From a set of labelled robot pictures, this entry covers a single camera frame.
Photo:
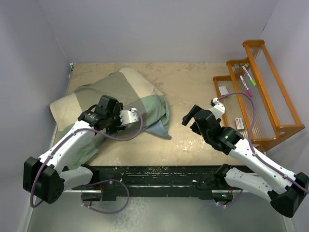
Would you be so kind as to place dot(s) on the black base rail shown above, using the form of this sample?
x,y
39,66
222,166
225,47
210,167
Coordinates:
x,y
199,182

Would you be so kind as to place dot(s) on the white red small box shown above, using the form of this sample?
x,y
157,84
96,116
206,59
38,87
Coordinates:
x,y
239,124

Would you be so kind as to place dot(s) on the pink capped marker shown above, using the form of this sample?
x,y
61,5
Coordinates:
x,y
245,85

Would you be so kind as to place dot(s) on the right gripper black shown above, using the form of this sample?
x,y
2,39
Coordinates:
x,y
196,118

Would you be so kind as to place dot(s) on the orange wooden tiered rack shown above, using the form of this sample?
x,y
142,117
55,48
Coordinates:
x,y
270,112

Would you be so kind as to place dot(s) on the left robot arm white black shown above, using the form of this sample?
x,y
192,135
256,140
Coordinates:
x,y
45,177

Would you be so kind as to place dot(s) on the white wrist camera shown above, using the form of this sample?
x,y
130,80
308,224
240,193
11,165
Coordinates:
x,y
217,108
128,116

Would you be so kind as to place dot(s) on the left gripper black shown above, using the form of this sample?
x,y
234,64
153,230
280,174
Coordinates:
x,y
115,125

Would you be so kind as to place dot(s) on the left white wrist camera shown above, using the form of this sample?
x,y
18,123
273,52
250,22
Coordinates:
x,y
128,116

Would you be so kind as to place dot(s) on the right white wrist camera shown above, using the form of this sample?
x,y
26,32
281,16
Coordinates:
x,y
217,108

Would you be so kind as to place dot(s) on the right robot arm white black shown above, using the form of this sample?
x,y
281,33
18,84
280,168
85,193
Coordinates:
x,y
283,189

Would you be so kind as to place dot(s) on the patchwork green beige pillowcase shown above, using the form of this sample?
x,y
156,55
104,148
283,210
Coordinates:
x,y
122,89

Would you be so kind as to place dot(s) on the green capped marker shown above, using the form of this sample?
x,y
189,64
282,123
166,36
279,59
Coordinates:
x,y
250,77

